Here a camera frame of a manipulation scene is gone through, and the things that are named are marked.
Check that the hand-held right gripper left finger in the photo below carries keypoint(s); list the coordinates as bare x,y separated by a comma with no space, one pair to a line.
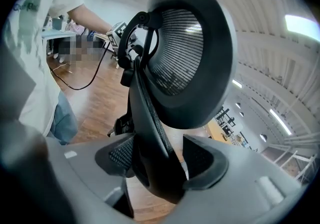
82,158

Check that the person's left forearm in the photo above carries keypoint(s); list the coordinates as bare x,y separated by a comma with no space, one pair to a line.
90,19

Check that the black mesh office chair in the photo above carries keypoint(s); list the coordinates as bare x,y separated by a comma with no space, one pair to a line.
215,68

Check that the black metal railing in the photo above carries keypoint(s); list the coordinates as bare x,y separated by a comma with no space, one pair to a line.
225,118

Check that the white desk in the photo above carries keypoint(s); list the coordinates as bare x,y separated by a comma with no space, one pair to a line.
57,34

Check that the white metal shelving unit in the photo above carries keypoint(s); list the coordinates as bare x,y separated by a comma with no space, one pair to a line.
295,168

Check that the person's white t-shirt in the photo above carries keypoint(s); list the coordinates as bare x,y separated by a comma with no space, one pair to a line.
37,56

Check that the person's blue jeans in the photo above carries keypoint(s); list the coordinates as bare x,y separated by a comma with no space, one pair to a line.
65,118

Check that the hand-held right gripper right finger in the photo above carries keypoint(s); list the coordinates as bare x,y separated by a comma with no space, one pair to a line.
237,188

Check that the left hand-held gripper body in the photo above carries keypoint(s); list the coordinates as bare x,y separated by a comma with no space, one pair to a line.
116,34

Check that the black pendant lamp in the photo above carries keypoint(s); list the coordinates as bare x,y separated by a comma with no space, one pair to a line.
237,105
241,114
263,137

